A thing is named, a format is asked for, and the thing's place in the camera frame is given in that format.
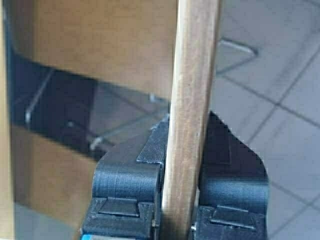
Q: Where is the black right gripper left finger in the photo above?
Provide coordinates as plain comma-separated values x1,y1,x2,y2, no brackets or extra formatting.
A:
81,114,170,240

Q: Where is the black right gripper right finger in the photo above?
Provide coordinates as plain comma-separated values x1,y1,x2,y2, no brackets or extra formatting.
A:
192,112,269,240

